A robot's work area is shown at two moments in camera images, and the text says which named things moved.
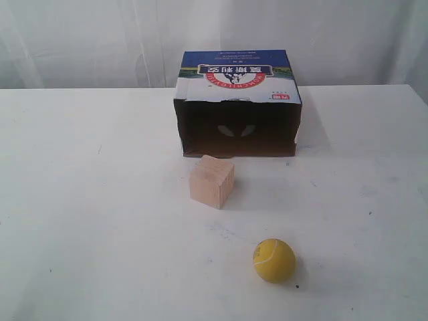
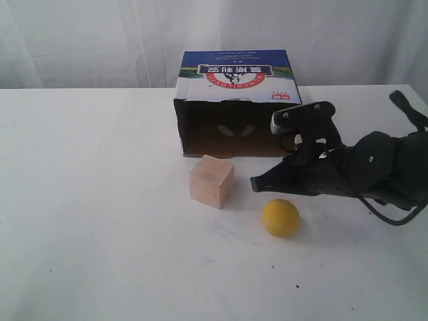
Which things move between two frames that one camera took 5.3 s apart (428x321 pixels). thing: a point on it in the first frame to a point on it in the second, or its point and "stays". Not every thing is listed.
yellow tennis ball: (274, 259) to (281, 217)
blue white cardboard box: (237, 103) stays
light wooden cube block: (211, 181) stays
